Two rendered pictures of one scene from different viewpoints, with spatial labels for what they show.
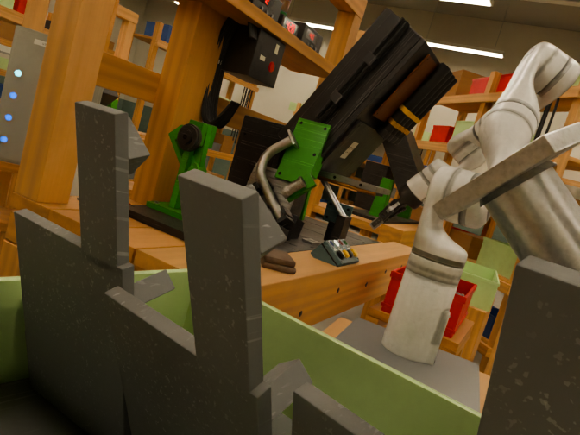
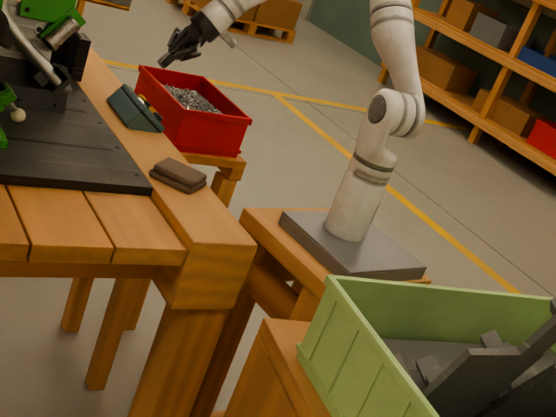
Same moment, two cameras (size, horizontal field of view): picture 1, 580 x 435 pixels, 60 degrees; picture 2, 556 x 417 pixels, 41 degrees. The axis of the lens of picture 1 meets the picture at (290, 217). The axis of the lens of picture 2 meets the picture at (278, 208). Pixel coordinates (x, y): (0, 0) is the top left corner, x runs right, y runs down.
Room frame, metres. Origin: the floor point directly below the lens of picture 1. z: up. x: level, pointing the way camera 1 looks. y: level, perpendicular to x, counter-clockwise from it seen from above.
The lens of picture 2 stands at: (0.34, 1.18, 1.50)
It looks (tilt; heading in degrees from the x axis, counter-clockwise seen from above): 22 degrees down; 296
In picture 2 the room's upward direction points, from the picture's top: 21 degrees clockwise
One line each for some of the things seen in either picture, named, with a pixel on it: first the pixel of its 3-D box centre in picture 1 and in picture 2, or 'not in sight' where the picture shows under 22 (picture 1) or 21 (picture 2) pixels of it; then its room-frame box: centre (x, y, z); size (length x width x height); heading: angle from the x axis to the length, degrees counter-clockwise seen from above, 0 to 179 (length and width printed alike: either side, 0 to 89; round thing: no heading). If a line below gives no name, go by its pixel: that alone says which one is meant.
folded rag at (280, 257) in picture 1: (276, 259); (179, 174); (1.14, 0.00, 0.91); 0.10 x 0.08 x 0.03; 13
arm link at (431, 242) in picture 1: (450, 217); (385, 131); (0.87, -0.26, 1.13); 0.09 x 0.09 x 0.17; 59
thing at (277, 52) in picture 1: (253, 56); not in sight; (1.72, 0.26, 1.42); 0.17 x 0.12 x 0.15; 154
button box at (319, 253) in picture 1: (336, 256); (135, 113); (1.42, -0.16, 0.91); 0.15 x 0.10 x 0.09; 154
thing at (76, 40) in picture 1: (243, 78); not in sight; (1.86, 0.30, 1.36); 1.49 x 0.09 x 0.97; 154
